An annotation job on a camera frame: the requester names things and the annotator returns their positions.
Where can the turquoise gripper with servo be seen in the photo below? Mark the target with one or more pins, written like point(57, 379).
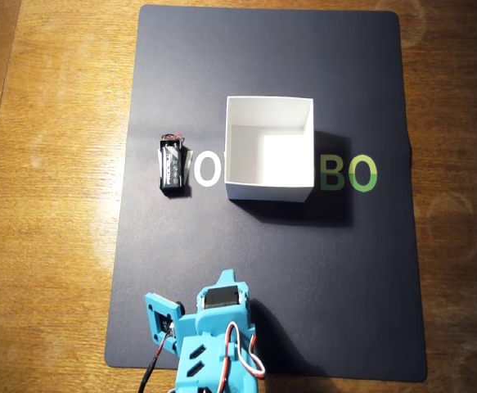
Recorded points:
point(221, 318)

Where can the small black battery pack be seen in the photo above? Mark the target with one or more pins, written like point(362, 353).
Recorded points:
point(172, 163)

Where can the turquoise plastic robot arm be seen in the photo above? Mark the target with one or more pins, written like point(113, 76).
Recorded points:
point(205, 368)

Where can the white open cardboard box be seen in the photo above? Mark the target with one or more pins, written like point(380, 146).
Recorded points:
point(266, 192)

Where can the dark mat with printed letters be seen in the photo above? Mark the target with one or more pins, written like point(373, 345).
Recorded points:
point(262, 254)

